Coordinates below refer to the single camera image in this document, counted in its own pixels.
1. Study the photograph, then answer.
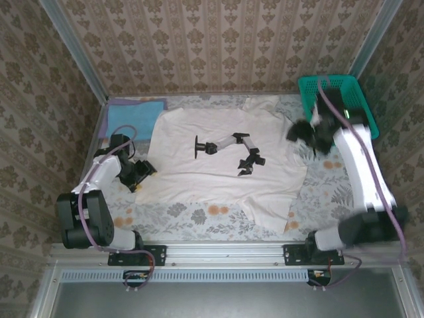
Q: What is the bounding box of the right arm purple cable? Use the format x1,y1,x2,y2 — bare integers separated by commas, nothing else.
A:
317,75,408,294

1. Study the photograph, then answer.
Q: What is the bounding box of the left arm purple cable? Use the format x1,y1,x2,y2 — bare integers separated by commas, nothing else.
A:
78,125,156,292

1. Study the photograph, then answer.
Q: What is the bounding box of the purple folded t-shirt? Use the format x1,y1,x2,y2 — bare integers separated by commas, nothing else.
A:
104,97,168,140

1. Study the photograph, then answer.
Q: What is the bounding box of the white t-shirt with robot print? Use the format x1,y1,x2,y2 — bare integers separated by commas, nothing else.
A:
134,95,309,235

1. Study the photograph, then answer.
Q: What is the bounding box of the aluminium table side rail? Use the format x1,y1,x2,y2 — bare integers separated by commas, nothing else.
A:
62,97,110,244

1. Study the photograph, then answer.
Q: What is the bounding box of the white slotted cable duct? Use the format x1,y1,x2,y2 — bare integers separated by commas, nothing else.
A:
61,268,332,281

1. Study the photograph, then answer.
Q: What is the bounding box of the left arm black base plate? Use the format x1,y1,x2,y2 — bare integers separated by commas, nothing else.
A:
107,244,167,267

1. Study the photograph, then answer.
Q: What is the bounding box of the grey metal shelf panel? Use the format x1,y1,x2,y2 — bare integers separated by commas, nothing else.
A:
31,268,424,318

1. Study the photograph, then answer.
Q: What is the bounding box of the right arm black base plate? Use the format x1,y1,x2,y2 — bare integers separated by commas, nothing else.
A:
283,244,345,267

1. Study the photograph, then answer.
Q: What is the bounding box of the aluminium frame post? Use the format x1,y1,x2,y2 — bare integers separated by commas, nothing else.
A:
38,0,110,103
349,0,403,80

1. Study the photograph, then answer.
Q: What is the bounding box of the teal plastic basket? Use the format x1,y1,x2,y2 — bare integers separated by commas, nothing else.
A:
297,75,380,140

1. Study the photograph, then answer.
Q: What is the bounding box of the floral table cloth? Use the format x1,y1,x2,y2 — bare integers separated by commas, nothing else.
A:
76,94,385,242

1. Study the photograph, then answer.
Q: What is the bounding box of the aluminium mounting rail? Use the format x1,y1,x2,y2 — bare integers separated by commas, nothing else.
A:
49,241,407,268

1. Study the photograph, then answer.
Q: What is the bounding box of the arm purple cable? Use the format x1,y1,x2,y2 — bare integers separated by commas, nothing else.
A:
78,125,156,292
317,75,408,294

